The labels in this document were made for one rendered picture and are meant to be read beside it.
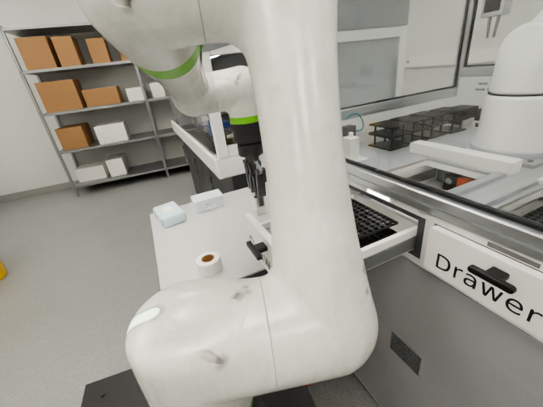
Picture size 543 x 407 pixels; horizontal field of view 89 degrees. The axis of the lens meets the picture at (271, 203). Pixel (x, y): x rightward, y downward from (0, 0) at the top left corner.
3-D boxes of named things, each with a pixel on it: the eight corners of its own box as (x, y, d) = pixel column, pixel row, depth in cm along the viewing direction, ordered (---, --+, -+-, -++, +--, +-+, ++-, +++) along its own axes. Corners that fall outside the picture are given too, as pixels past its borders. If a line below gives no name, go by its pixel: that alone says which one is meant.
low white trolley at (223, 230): (220, 456, 104) (162, 308, 70) (191, 333, 155) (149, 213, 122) (346, 379, 123) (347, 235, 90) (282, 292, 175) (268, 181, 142)
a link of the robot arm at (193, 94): (208, 74, 44) (195, -2, 42) (134, 83, 43) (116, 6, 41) (220, 117, 80) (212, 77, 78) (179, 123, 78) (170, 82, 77)
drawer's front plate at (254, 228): (299, 315, 56) (295, 273, 52) (249, 246, 81) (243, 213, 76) (307, 312, 57) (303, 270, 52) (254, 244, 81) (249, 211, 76)
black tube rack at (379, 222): (323, 274, 64) (322, 252, 61) (287, 239, 78) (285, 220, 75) (396, 243, 71) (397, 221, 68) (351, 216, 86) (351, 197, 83)
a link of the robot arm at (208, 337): (282, 441, 35) (271, 341, 26) (153, 472, 33) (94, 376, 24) (267, 347, 46) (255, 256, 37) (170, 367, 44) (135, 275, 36)
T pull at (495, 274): (511, 296, 45) (514, 290, 44) (465, 270, 51) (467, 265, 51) (524, 287, 46) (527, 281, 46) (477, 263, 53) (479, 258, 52)
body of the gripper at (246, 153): (233, 141, 83) (237, 170, 87) (242, 146, 76) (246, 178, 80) (256, 136, 85) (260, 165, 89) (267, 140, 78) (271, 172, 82)
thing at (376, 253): (302, 301, 58) (300, 279, 55) (256, 242, 79) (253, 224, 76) (437, 239, 71) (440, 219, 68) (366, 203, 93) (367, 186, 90)
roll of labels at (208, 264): (206, 280, 78) (203, 269, 76) (194, 270, 83) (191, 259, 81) (226, 267, 82) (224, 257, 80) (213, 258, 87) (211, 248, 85)
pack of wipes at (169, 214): (187, 220, 112) (185, 211, 110) (164, 229, 108) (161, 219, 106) (176, 208, 124) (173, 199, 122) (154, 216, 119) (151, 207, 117)
